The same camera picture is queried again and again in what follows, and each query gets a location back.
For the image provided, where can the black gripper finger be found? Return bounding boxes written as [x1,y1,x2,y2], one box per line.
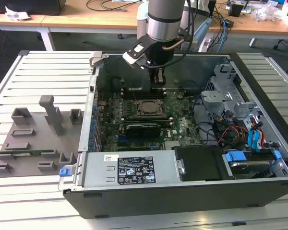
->
[153,68,168,89]
[148,68,158,84]

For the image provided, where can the silver CPU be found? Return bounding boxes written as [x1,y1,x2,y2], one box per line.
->
[142,101,160,115]

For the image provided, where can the metal socket cover frame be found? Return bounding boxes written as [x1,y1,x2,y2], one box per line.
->
[135,98,165,118]

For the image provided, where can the white handheld device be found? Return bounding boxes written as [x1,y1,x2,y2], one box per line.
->
[198,37,212,53]

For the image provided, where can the green motherboard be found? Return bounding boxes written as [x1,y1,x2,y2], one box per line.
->
[96,89,208,153]

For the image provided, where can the black graphics card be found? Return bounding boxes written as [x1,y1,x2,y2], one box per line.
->
[124,122,162,140]

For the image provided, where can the silver metal drive cage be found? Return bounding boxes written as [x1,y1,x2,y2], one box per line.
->
[200,63,267,136]

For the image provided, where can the wooden office desk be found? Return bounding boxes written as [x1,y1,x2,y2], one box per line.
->
[0,0,288,52]

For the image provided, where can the black rating label sticker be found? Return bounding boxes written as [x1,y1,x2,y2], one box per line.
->
[117,156,154,186]

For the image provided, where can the small white sticker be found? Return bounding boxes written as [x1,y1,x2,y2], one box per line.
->
[103,154,120,162]

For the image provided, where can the hard disk in blue carrier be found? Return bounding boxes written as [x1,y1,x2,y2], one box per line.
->
[222,150,283,180]

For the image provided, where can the grey power supply unit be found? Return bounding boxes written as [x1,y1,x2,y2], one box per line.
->
[73,150,186,190]

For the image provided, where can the clear plastic bag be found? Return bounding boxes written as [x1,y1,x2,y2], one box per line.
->
[251,1,282,23]

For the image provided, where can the black and silver PC case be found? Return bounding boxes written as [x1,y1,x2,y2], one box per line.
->
[58,51,288,220]

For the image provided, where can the grey parts rack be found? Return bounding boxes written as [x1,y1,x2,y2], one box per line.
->
[0,94,86,179]

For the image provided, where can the black desktop computer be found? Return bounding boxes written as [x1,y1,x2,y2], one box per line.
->
[0,0,67,15]

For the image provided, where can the green RAM stick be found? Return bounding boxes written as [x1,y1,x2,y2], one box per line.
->
[0,149,55,157]

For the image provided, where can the crumpled white paper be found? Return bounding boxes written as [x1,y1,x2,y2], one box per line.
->
[4,6,31,22]

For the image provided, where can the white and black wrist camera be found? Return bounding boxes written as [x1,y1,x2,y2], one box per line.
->
[122,35,151,70]

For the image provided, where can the red yellow power wires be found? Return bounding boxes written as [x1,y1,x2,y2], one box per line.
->
[217,125,248,147]

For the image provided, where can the blue flat SATA cable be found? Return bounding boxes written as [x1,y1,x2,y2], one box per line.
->
[247,126,258,154]
[253,121,265,154]

